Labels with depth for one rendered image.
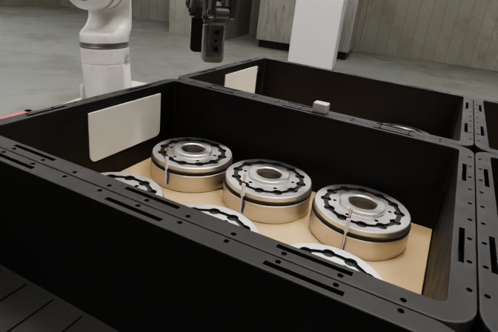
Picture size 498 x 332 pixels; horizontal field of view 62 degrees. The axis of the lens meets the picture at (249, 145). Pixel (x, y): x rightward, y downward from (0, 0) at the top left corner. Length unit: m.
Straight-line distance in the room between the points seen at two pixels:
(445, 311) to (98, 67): 0.73
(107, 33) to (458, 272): 0.72
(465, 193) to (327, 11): 5.30
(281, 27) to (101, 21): 6.57
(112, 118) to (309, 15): 5.22
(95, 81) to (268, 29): 6.66
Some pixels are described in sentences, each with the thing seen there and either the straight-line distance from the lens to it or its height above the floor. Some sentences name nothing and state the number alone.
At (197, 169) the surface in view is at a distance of 0.49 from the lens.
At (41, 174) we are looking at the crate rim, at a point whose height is 0.93.
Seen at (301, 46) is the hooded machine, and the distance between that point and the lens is 5.71.
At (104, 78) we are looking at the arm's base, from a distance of 0.85.
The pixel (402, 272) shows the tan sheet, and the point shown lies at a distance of 0.44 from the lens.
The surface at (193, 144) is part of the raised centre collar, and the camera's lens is 0.55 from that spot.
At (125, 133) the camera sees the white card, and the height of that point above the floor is 0.88.
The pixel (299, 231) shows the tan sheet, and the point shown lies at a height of 0.83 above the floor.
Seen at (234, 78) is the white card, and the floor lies 0.91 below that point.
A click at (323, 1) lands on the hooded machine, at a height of 0.92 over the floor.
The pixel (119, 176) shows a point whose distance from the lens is 0.47.
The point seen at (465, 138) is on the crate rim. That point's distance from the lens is 0.54.
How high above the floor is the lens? 1.07
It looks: 22 degrees down
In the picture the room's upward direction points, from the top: 7 degrees clockwise
